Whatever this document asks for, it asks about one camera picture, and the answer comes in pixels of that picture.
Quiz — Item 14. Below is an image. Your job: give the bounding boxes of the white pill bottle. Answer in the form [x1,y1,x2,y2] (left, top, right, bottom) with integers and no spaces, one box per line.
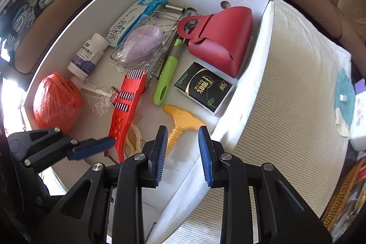
[67,33,109,80]

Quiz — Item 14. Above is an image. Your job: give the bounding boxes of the striped white cloth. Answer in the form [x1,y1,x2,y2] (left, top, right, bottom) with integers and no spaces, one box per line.
[160,0,352,244]

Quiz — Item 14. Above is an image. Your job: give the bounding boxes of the green handled peeler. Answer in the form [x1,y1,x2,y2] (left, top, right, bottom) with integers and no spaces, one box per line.
[152,38,187,106]

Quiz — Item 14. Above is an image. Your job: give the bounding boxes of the cream plastic ring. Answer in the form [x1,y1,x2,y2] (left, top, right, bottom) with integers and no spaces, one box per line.
[124,122,144,159]

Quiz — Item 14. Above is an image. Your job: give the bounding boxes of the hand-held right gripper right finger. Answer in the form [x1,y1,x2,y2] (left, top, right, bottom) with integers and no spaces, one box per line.
[198,125,334,244]

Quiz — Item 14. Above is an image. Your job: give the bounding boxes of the red leather pouch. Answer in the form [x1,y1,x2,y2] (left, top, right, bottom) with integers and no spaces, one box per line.
[176,6,254,79]

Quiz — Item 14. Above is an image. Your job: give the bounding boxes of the white blue wipes packet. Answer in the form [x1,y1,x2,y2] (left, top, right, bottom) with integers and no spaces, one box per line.
[104,0,168,48]

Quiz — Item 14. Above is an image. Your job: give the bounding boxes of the red plastic grater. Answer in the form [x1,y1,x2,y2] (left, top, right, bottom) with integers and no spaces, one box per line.
[104,69,148,164]

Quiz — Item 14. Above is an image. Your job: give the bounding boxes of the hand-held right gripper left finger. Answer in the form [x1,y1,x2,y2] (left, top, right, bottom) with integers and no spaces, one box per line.
[40,125,169,244]

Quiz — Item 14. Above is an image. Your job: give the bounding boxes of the red twine ball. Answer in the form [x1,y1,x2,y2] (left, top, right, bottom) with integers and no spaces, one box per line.
[32,72,83,134]

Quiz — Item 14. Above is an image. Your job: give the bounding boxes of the black gold box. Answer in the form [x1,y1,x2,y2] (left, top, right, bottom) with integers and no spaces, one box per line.
[173,61,237,116]

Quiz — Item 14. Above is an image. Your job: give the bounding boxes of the white tissue box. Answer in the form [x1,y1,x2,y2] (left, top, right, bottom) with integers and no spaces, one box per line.
[349,89,366,152]

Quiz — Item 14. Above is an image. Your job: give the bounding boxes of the clear plastic wrapped item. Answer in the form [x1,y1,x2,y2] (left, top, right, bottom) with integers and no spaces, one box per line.
[71,76,120,116]

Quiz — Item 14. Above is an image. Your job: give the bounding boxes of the teal bath mitt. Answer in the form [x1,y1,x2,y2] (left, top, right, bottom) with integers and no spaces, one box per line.
[334,67,357,138]

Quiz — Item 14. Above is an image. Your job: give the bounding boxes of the brown cushioned chair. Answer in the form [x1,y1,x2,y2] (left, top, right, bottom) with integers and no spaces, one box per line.
[14,0,105,75]

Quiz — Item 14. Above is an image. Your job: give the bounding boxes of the white cardboard box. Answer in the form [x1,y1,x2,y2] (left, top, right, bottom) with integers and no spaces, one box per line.
[19,0,275,244]

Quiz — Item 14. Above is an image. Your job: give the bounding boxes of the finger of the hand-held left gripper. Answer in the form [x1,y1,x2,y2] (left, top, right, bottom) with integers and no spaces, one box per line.
[7,127,116,168]

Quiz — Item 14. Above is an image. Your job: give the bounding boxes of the yellow handled corkscrew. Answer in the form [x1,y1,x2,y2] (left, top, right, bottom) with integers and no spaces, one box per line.
[162,104,207,159]

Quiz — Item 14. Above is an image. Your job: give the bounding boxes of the metal wire tool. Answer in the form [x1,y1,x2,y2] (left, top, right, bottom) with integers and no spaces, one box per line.
[148,4,201,33]

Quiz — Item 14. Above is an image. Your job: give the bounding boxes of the wicker basket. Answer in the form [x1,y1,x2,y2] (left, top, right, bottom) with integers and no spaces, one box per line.
[320,158,366,234]

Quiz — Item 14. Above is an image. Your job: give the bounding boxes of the purple sponge in clear box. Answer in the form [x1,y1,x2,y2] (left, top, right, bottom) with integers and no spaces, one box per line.
[110,25,178,72]

